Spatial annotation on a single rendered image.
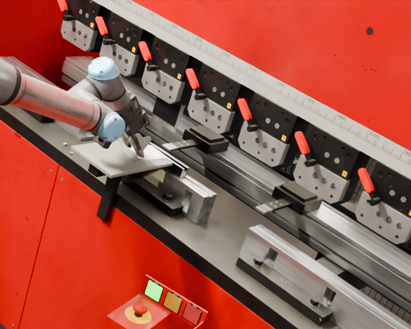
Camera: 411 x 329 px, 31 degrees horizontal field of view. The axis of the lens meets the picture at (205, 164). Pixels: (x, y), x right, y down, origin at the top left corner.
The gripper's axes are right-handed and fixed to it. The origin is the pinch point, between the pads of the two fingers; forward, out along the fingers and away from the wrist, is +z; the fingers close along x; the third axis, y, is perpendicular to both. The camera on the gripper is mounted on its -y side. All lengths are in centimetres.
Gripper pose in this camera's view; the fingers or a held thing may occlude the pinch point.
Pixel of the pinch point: (134, 151)
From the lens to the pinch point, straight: 229.7
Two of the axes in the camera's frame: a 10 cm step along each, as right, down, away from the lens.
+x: -6.5, -4.9, 5.9
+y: 7.3, -6.2, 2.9
